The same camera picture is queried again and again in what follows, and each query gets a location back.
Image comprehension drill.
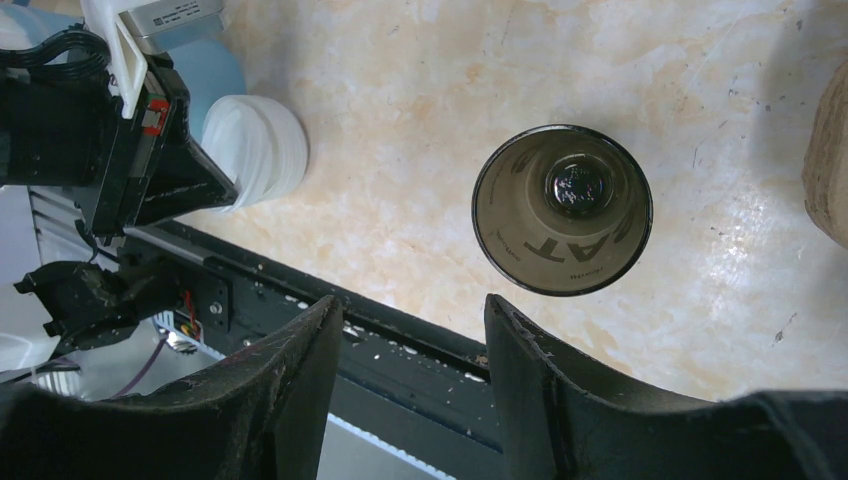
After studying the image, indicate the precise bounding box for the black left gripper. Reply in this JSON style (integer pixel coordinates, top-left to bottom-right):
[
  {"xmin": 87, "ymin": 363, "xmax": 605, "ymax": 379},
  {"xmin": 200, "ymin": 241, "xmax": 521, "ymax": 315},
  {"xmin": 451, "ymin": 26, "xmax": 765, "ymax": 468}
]
[{"xmin": 1, "ymin": 29, "xmax": 238, "ymax": 236}]

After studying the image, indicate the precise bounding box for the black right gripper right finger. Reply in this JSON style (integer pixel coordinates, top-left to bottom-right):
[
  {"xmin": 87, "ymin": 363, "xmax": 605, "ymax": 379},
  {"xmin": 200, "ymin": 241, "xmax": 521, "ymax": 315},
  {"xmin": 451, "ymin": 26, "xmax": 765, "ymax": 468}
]
[{"xmin": 484, "ymin": 294, "xmax": 847, "ymax": 479}]

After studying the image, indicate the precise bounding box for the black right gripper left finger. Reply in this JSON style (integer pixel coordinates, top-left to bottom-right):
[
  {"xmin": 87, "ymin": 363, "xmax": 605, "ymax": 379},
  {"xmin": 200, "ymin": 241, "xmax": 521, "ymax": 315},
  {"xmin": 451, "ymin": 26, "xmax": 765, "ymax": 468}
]
[{"xmin": 1, "ymin": 296, "xmax": 343, "ymax": 479}]

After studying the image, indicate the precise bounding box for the stack of white lids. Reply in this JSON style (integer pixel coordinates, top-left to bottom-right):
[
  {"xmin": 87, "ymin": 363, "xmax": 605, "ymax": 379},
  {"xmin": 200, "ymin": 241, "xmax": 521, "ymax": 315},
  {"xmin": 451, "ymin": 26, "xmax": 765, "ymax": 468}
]
[{"xmin": 201, "ymin": 95, "xmax": 309, "ymax": 213}]

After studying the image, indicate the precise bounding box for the single dark plastic cup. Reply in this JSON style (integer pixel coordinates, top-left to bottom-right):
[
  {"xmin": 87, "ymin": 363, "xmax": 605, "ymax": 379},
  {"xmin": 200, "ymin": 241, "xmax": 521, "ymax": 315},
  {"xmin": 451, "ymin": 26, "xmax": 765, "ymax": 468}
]
[{"xmin": 471, "ymin": 124, "xmax": 653, "ymax": 297}]

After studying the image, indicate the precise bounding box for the brown pulp cup carrier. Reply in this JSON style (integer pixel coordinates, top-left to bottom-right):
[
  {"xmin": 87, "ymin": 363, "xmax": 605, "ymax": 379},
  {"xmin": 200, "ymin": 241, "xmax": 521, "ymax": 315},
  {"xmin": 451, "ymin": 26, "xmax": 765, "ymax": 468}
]
[{"xmin": 802, "ymin": 64, "xmax": 847, "ymax": 248}]

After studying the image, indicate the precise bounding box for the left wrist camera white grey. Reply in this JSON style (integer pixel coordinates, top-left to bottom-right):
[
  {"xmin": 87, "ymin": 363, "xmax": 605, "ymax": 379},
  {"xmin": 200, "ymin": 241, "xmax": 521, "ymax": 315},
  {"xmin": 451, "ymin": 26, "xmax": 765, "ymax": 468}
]
[{"xmin": 80, "ymin": 0, "xmax": 224, "ymax": 120}]

